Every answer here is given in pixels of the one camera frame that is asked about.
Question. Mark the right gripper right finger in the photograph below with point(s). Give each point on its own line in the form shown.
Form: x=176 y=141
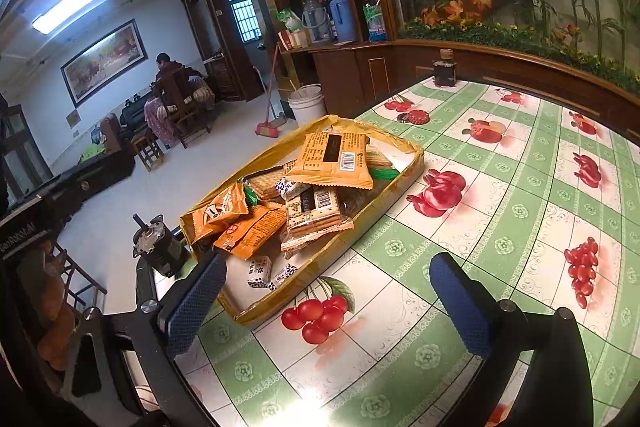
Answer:
x=556 y=389

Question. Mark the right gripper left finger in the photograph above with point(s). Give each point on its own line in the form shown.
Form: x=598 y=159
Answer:
x=122 y=368

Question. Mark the orange snack bag with logo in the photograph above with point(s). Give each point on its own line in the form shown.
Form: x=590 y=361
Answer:
x=215 y=215

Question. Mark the white blue candy cube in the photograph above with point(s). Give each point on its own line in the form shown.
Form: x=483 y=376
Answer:
x=259 y=272

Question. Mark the small orange snack packet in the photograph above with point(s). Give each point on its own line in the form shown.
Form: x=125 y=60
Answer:
x=245 y=236

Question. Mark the small blue white candy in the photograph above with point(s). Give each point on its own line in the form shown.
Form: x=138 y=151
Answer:
x=280 y=277

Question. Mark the green-end cracker pack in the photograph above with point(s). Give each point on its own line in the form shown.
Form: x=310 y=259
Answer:
x=270 y=185

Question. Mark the large cracker pack with barcode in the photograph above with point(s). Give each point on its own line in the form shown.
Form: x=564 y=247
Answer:
x=312 y=214

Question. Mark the orange snack box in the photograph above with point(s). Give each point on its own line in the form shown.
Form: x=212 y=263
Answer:
x=333 y=159

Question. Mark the left hand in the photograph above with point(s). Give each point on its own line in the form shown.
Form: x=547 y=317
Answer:
x=40 y=275

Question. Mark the yellow cardboard tray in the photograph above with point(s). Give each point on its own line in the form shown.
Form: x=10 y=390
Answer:
x=249 y=306

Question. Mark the wooden chair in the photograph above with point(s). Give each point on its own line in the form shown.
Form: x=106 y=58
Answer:
x=185 y=106

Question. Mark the seated person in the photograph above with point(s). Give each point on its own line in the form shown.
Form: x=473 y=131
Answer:
x=155 y=114

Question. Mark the ceiling tube light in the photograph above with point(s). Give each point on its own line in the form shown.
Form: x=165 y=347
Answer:
x=58 y=14

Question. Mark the red broom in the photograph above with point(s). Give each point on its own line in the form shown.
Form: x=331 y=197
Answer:
x=269 y=127

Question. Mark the green stick pack in tray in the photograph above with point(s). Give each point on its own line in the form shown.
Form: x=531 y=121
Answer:
x=379 y=166

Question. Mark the white plastic bucket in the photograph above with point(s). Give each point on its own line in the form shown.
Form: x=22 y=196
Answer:
x=307 y=103

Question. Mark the small dark jar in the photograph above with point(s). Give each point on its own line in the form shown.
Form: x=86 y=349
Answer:
x=445 y=74

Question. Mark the grey kettle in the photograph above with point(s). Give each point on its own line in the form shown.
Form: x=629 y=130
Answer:
x=315 y=19

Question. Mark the blue thermos jug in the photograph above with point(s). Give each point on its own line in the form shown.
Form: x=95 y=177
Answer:
x=343 y=21

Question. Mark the green printed bag on shelf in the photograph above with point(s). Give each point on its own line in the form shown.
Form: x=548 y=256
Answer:
x=375 y=22

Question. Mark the framed wall painting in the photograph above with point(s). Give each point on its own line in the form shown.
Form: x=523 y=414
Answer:
x=108 y=58

